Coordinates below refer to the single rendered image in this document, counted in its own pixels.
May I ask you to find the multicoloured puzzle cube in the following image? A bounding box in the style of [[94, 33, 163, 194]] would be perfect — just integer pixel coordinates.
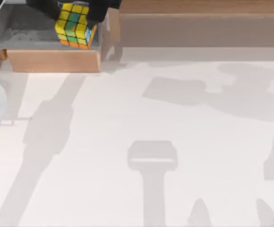
[[54, 1, 98, 50]]

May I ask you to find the pale wooden drawer front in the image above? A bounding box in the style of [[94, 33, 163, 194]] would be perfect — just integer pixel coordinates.
[[6, 49, 102, 73]]

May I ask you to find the wooden cupboard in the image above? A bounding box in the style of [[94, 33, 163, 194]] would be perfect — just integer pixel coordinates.
[[107, 0, 274, 48]]

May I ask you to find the grey pierced drawer inside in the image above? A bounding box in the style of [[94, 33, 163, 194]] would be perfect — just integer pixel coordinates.
[[0, 4, 103, 51]]

